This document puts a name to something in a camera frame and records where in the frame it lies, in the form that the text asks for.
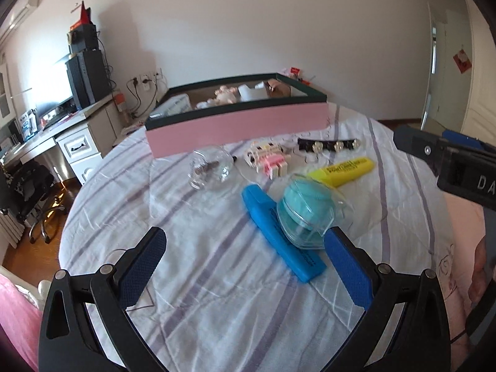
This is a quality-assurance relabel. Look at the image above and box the blue highlighter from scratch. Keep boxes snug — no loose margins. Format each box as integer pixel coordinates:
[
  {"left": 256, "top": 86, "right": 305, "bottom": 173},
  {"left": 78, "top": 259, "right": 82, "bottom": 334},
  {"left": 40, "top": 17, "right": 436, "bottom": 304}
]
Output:
[{"left": 241, "top": 184, "right": 326, "bottom": 283}]

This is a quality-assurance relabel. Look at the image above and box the yellow highlighter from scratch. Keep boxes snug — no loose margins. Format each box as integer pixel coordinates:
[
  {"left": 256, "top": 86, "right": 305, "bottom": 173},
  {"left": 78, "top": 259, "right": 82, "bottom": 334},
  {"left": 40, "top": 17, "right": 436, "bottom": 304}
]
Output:
[{"left": 308, "top": 157, "right": 376, "bottom": 188}]

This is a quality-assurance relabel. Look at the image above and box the pink white block figure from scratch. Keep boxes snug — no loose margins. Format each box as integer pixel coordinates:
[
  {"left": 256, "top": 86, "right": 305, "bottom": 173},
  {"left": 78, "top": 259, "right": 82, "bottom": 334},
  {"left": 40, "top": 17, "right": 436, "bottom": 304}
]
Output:
[{"left": 244, "top": 142, "right": 291, "bottom": 180}]

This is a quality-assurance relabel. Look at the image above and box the clear plastic ball shell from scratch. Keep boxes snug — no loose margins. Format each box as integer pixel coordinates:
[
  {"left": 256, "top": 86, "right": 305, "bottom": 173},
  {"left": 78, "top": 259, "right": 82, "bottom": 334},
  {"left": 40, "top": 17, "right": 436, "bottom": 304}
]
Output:
[{"left": 188, "top": 146, "right": 235, "bottom": 190}]

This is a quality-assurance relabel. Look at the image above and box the white cat shaped holder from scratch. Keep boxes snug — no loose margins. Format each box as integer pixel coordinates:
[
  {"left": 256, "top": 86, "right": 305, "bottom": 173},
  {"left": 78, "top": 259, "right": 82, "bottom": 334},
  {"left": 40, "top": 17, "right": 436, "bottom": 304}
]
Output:
[{"left": 238, "top": 82, "right": 269, "bottom": 103}]

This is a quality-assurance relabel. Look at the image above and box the pink building block house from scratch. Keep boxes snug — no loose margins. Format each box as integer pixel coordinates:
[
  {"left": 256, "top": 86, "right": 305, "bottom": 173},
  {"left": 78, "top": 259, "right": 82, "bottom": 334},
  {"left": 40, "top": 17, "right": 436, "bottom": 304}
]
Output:
[{"left": 196, "top": 99, "right": 217, "bottom": 110}]

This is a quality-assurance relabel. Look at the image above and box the clear plastic case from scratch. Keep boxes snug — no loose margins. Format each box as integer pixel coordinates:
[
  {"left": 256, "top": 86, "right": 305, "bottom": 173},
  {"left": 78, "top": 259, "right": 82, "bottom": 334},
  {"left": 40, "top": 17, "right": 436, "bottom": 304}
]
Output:
[{"left": 149, "top": 93, "right": 192, "bottom": 119}]

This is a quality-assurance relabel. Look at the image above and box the person's right hand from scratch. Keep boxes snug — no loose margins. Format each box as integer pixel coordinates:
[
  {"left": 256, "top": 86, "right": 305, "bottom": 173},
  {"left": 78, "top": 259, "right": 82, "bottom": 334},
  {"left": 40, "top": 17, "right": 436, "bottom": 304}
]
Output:
[{"left": 468, "top": 237, "right": 489, "bottom": 307}]

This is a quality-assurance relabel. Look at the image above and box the white door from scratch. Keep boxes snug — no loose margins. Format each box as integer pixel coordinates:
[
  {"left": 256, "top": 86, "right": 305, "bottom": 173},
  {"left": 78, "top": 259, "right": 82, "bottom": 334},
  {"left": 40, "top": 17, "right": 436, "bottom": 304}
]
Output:
[{"left": 420, "top": 0, "right": 495, "bottom": 144}]

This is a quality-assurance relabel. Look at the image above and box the pink bed blanket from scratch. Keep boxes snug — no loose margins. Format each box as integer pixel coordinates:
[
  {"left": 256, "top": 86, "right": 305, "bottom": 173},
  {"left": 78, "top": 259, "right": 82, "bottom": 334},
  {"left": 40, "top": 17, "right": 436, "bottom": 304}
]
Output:
[{"left": 1, "top": 276, "right": 42, "bottom": 371}]

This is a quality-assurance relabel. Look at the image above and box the pink pillow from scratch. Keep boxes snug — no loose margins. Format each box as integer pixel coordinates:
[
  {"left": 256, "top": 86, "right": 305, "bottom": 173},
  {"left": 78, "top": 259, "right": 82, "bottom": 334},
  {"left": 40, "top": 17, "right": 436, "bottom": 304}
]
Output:
[{"left": 445, "top": 193, "right": 486, "bottom": 336}]

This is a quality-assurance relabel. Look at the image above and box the black flower hair clip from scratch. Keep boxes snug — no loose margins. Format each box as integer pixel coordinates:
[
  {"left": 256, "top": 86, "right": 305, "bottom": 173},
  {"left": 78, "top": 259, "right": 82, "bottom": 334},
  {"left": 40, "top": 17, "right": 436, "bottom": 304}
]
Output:
[{"left": 297, "top": 138, "right": 361, "bottom": 154}]

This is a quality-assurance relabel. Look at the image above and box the white striped quilt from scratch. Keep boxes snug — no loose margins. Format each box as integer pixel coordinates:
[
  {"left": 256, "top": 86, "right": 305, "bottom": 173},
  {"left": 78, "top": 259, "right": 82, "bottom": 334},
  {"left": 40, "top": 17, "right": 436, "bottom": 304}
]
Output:
[{"left": 59, "top": 105, "right": 454, "bottom": 371}]

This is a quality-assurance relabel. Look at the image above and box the black office chair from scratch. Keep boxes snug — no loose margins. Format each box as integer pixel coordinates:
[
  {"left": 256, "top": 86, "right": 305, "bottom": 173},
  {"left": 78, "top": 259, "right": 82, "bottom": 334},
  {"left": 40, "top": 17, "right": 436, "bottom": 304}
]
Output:
[{"left": 1, "top": 160, "right": 68, "bottom": 244}]

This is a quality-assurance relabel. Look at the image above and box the red printed toy box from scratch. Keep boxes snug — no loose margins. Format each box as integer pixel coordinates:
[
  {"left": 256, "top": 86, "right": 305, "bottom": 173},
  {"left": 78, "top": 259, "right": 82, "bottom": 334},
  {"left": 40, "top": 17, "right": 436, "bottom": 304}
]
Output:
[{"left": 279, "top": 66, "right": 315, "bottom": 86}]

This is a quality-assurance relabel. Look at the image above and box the white desk with drawers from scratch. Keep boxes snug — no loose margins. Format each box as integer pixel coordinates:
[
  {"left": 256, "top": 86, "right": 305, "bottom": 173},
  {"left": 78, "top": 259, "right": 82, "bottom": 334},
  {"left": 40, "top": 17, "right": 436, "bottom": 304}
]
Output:
[{"left": 1, "top": 91, "right": 124, "bottom": 184}]

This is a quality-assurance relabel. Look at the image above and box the white glass door cabinet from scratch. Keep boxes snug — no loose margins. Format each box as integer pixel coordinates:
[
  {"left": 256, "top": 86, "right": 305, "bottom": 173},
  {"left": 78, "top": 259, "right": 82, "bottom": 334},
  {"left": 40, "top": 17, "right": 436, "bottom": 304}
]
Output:
[{"left": 0, "top": 63, "right": 16, "bottom": 128}]

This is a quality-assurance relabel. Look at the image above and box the pink and green storage box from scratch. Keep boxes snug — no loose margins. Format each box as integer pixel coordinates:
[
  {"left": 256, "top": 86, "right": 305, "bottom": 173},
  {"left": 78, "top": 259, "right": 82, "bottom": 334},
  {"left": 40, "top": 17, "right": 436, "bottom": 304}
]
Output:
[{"left": 145, "top": 73, "right": 330, "bottom": 158}]

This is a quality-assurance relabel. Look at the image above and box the computer monitor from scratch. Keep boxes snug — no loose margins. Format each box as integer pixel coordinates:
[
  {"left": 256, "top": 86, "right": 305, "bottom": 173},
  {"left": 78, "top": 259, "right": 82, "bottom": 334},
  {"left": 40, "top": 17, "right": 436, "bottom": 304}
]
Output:
[{"left": 33, "top": 54, "right": 72, "bottom": 126}]

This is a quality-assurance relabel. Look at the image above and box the black computer tower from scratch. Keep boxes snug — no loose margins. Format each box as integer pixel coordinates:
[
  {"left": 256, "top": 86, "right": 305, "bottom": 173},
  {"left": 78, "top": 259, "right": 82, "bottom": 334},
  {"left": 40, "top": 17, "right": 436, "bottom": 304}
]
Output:
[{"left": 66, "top": 50, "right": 112, "bottom": 110}]

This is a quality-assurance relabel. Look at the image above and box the black speaker box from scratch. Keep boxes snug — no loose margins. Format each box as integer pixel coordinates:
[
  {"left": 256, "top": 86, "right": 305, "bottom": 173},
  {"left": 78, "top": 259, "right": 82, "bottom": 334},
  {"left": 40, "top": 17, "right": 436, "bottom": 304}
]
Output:
[{"left": 67, "top": 24, "right": 98, "bottom": 55}]

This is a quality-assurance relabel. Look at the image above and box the white air conditioner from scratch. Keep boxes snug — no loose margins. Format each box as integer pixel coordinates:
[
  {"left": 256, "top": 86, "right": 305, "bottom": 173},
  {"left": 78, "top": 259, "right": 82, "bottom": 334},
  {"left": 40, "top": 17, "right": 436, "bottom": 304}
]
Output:
[{"left": 1, "top": 0, "right": 40, "bottom": 44}]

